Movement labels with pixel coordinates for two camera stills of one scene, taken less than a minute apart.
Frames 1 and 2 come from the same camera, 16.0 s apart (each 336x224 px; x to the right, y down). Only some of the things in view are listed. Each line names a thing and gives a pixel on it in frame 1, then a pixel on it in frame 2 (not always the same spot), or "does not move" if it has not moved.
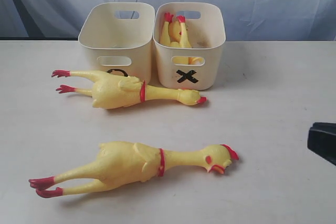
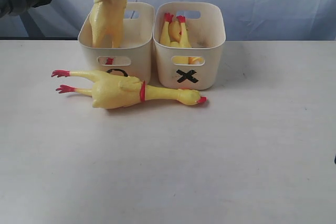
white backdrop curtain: (258, 6) does not move
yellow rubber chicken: (109, 91) does not move
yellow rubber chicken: (121, 162) → (106, 19)
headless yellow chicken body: (174, 33) does not move
